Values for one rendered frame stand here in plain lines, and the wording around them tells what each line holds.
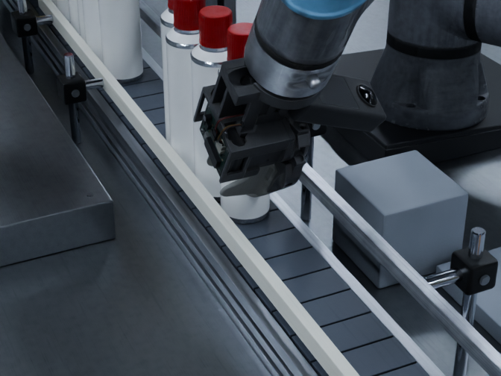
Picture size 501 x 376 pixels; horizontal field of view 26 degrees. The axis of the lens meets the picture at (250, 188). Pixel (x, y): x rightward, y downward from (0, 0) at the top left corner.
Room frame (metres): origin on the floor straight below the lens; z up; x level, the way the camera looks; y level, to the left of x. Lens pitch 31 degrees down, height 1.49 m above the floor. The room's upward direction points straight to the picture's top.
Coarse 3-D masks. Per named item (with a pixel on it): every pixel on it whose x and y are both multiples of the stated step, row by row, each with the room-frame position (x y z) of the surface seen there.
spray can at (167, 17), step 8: (168, 0) 1.09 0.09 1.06; (168, 8) 1.10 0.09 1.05; (160, 16) 1.09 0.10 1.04; (168, 16) 1.08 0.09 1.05; (160, 24) 1.09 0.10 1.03; (168, 24) 1.07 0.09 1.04; (168, 112) 1.08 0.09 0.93; (168, 120) 1.08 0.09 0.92; (168, 128) 1.08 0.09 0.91; (168, 136) 1.08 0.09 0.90
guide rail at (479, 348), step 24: (312, 192) 0.88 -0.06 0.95; (336, 192) 0.86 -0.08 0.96; (336, 216) 0.83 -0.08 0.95; (360, 216) 0.82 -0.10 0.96; (360, 240) 0.80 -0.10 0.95; (384, 240) 0.78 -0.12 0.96; (384, 264) 0.76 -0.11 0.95; (408, 264) 0.74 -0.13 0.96; (408, 288) 0.72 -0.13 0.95; (432, 288) 0.71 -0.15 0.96; (432, 312) 0.69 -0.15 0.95; (456, 312) 0.68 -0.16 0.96; (456, 336) 0.66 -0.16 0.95; (480, 336) 0.65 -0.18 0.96; (480, 360) 0.63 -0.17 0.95
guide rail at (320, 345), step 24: (48, 0) 1.45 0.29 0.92; (72, 48) 1.33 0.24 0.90; (96, 72) 1.23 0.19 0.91; (120, 96) 1.15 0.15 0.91; (144, 120) 1.09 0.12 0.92; (168, 144) 1.04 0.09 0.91; (168, 168) 1.01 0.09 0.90; (192, 192) 0.95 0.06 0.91; (216, 216) 0.89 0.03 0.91; (240, 240) 0.85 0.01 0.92; (264, 264) 0.81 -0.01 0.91; (264, 288) 0.79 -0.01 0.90; (288, 312) 0.75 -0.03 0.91; (312, 336) 0.71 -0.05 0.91; (336, 360) 0.68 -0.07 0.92
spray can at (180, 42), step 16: (176, 0) 1.03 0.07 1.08; (192, 0) 1.03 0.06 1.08; (176, 16) 1.03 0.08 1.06; (192, 16) 1.03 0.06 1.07; (176, 32) 1.03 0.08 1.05; (192, 32) 1.03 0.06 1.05; (176, 48) 1.02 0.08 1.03; (192, 48) 1.02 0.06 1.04; (176, 64) 1.02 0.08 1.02; (176, 80) 1.02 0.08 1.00; (176, 96) 1.02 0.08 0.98; (176, 112) 1.02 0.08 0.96; (176, 128) 1.02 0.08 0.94; (192, 128) 1.02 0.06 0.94; (176, 144) 1.02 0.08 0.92; (192, 144) 1.02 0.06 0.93; (192, 160) 1.02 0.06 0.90
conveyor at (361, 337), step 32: (32, 0) 1.54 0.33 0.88; (160, 96) 1.22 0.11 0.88; (128, 128) 1.14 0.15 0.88; (160, 128) 1.14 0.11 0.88; (256, 224) 0.93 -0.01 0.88; (288, 224) 0.93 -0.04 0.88; (288, 256) 0.87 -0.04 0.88; (320, 256) 0.87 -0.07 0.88; (256, 288) 0.82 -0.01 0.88; (288, 288) 0.82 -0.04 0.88; (320, 288) 0.82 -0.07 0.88; (320, 320) 0.77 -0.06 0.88; (352, 320) 0.77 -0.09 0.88; (352, 352) 0.73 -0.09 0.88; (384, 352) 0.73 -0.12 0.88
